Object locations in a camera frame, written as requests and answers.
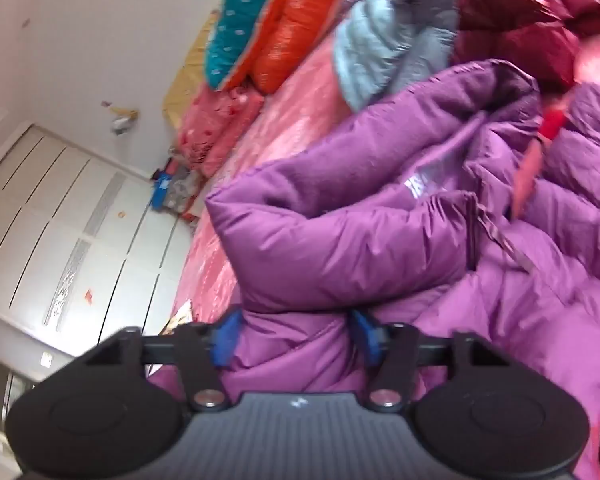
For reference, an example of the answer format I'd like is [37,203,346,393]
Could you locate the purple down jacket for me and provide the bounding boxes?
[151,58,600,480]

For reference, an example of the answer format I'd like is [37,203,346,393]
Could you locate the white sliding wardrobe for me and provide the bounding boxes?
[0,127,192,356]

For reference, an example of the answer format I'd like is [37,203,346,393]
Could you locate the blue box on nightstand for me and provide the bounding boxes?
[150,170,172,210]

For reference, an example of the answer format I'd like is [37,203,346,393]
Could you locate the pink folded quilt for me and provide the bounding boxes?
[178,84,264,179]

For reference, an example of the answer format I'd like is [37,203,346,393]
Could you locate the pink bed blanket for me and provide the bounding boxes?
[164,0,600,340]

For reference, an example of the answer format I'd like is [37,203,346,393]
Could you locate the yellow padded headboard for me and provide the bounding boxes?
[162,9,219,130]

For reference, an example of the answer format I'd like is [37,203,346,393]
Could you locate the light blue down jacket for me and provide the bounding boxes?
[332,0,458,112]

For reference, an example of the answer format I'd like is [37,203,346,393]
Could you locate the orange folded quilt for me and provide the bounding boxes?
[243,0,341,94]

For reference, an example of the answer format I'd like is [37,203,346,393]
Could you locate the teal dotted folded quilt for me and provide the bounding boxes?
[204,0,283,91]

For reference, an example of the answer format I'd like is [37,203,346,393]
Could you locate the dark red down jacket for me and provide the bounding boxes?
[453,0,600,93]

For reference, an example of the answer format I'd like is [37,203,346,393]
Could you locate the wall lamp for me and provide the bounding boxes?
[100,101,140,136]

